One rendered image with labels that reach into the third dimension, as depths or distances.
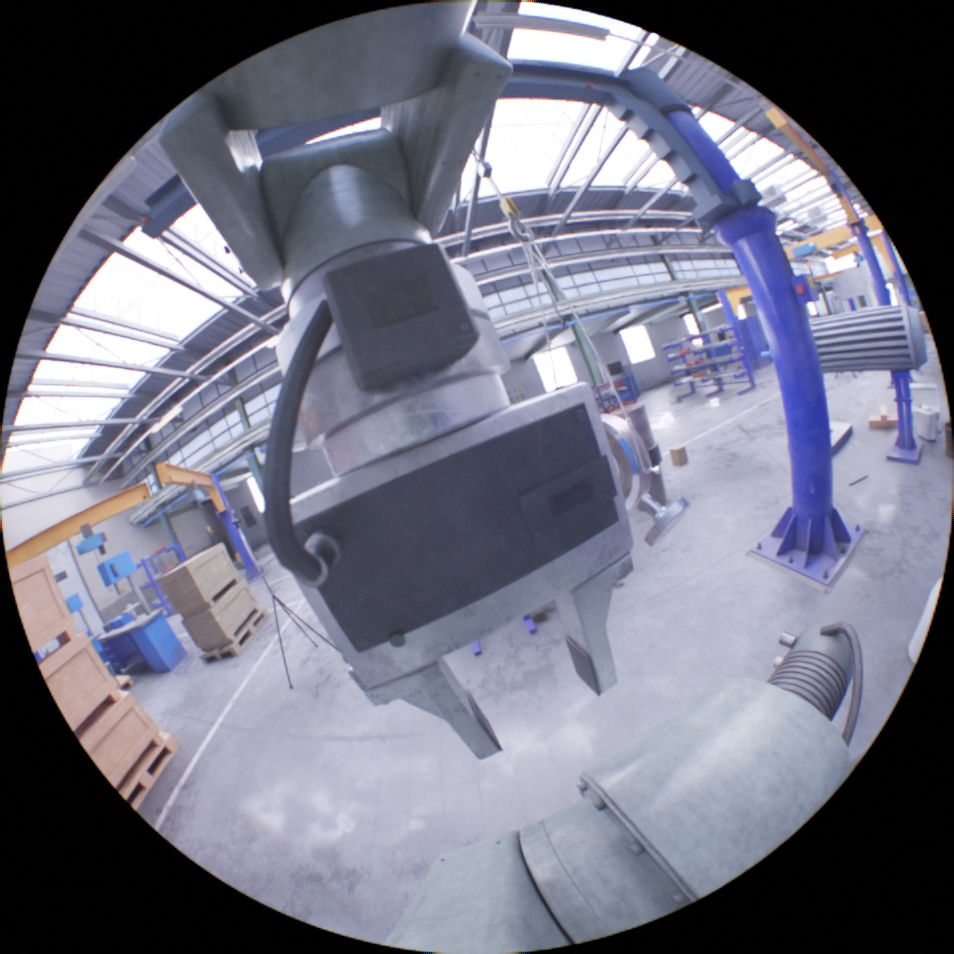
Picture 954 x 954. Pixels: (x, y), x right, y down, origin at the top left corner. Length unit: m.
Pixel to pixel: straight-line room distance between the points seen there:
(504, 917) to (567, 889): 0.10
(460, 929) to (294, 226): 0.51
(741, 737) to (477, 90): 0.53
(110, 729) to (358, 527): 3.58
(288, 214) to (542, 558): 0.31
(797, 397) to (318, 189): 2.17
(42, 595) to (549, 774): 3.86
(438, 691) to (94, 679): 3.53
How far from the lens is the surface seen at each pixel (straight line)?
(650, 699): 1.80
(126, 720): 3.74
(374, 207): 0.25
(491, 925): 0.30
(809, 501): 2.39
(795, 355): 2.14
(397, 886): 1.78
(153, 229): 2.10
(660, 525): 1.04
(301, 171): 0.29
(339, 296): 0.15
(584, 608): 0.30
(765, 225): 2.22
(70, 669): 3.63
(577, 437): 0.21
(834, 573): 2.43
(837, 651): 0.60
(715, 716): 0.42
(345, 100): 0.19
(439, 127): 0.24
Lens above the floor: 1.51
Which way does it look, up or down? 10 degrees down
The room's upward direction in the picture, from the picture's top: 22 degrees counter-clockwise
